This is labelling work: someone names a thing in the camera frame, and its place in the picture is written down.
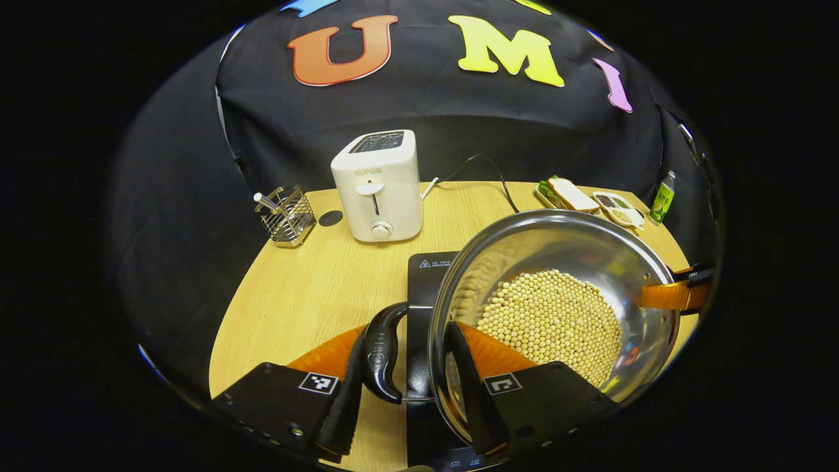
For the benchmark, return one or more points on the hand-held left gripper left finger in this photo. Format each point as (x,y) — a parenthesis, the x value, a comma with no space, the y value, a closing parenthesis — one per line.
(341,406)

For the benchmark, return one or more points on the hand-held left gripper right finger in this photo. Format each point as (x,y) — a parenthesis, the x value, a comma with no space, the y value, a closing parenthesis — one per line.
(544,400)

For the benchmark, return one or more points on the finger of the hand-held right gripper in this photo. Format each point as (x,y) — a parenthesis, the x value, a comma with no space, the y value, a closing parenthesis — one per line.
(665,296)

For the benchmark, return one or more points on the pile of soybeans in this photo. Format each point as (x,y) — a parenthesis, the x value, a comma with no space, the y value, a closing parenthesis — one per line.
(557,314)

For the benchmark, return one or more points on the black induction cooktop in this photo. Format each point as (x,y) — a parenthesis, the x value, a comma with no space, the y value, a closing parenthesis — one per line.
(426,275)

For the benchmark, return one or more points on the green label drink bottle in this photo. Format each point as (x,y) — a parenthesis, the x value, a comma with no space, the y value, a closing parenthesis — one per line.
(663,200)

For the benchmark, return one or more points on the white divided dish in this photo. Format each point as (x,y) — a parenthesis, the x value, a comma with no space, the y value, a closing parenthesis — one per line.
(619,210)

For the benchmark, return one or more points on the sandwich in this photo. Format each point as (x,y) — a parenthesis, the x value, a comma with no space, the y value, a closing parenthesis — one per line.
(571,195)

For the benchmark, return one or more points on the metal backdrop stand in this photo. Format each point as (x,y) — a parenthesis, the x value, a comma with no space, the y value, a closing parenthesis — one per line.
(695,151)

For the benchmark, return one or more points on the light green sandwich plate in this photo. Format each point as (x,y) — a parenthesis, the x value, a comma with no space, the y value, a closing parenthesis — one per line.
(543,193)

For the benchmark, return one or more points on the white toaster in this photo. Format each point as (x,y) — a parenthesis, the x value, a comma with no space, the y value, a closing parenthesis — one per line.
(377,196)

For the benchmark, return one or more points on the silver metal utensil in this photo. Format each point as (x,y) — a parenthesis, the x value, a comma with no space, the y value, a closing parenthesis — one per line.
(265,201)

